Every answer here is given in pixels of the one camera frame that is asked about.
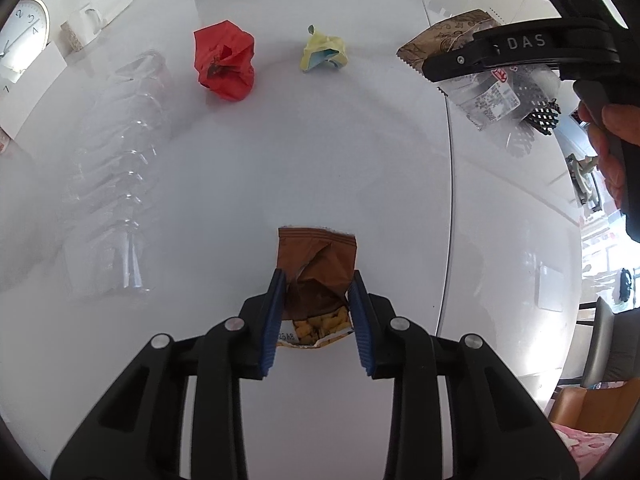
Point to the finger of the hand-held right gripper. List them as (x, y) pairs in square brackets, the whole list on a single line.
[(500, 55)]

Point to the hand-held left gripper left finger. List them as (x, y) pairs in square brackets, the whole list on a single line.
[(274, 325)]

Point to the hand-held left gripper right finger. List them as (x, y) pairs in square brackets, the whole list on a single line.
[(360, 327)]

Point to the brown and clear snack wrapper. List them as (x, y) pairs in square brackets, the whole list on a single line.
[(450, 30)]

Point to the brown snack packet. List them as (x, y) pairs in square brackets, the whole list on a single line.
[(320, 270)]

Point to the person's right hand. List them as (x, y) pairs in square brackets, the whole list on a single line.
[(625, 122)]

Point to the black foam net sleeve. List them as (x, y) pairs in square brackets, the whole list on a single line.
[(542, 117)]

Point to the yellow crumpled paper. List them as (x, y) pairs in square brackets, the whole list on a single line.
[(322, 50)]

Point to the clear plastic bottle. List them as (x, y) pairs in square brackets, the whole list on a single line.
[(120, 170)]

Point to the brown wooden seat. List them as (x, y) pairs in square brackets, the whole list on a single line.
[(590, 405)]

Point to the grey chair with metal legs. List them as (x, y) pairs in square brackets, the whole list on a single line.
[(607, 345)]

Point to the pink printed cloth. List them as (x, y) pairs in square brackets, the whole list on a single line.
[(585, 447)]

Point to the red crumpled paper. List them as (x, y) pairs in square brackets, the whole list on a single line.
[(225, 60)]

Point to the speckled pink block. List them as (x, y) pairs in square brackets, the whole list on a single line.
[(2, 142), (72, 37)]

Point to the white cardboard box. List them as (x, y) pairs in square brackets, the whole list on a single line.
[(40, 77)]

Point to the white plastic holder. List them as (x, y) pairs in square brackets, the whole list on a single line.
[(85, 22)]

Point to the round white wall clock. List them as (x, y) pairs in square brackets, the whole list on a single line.
[(22, 35)]

